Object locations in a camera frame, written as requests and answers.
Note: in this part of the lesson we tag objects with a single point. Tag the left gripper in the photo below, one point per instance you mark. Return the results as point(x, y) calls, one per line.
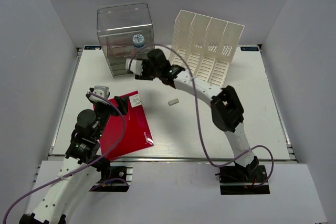
point(122, 102)

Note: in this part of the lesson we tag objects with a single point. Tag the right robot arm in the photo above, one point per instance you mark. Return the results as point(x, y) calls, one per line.
point(226, 108)

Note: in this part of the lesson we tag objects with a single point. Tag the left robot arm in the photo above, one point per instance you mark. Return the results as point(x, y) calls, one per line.
point(82, 167)

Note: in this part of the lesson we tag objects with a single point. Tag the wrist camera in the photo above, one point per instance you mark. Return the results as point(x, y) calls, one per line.
point(98, 94)
point(134, 66)

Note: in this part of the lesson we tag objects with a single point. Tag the white file organizer rack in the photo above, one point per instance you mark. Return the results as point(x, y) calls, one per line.
point(207, 45)

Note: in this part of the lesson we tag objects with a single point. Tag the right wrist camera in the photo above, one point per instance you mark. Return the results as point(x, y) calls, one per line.
point(134, 66)

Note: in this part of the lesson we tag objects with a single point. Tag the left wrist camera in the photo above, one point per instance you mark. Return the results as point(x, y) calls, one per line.
point(98, 94)

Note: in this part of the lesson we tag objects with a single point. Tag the grey eraser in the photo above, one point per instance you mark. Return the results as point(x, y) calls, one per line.
point(173, 102)

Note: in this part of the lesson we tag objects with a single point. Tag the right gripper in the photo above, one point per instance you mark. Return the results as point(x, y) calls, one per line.
point(144, 76)

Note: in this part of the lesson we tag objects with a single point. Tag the red plastic folder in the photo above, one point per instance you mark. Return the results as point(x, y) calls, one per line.
point(137, 135)

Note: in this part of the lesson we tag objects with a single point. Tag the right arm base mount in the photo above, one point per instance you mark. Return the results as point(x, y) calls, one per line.
point(233, 181)

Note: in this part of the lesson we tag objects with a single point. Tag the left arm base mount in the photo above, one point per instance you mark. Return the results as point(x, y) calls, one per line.
point(119, 180)

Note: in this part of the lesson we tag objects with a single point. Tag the clear plastic drawer cabinet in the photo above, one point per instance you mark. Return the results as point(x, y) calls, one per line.
point(116, 25)

